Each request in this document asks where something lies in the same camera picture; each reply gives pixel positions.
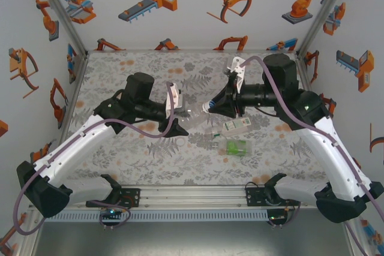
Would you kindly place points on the clear unlabelled plastic bottle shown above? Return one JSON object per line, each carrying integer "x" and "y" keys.
{"x": 195, "y": 118}

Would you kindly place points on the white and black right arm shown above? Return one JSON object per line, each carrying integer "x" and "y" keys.
{"x": 328, "y": 157}

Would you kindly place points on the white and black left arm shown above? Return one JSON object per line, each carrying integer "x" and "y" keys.
{"x": 75, "y": 154}

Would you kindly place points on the translucent clear bottle cap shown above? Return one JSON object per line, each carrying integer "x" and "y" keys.
{"x": 180, "y": 141}

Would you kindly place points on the white green packet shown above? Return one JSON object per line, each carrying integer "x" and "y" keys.
{"x": 237, "y": 125}

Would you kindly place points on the floral printed table mat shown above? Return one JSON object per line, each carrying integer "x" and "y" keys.
{"x": 135, "y": 163}

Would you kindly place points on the small circuit board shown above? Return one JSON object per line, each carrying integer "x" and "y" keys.
{"x": 277, "y": 216}
{"x": 111, "y": 212}

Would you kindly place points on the aluminium table side rail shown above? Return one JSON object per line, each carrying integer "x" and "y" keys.
{"x": 303, "y": 73}
{"x": 74, "y": 88}

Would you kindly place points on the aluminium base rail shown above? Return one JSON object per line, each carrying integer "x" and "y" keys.
{"x": 192, "y": 196}

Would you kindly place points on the aluminium upright frame post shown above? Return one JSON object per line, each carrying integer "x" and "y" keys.
{"x": 62, "y": 13}
{"x": 326, "y": 13}

